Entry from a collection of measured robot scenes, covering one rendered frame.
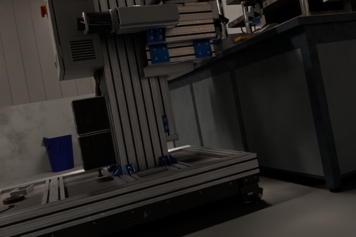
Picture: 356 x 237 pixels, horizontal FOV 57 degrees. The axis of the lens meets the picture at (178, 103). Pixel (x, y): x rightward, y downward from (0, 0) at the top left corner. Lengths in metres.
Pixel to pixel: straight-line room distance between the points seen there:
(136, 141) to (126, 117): 0.13
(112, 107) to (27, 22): 3.33
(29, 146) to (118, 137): 3.06
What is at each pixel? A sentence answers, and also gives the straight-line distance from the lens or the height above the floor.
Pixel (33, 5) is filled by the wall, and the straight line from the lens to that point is 4.91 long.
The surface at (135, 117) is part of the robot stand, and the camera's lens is 1.66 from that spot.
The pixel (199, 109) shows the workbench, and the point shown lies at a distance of 2.59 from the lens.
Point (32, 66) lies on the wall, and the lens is 4.70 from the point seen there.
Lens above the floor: 0.50
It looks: 1 degrees up
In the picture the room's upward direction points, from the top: 10 degrees counter-clockwise
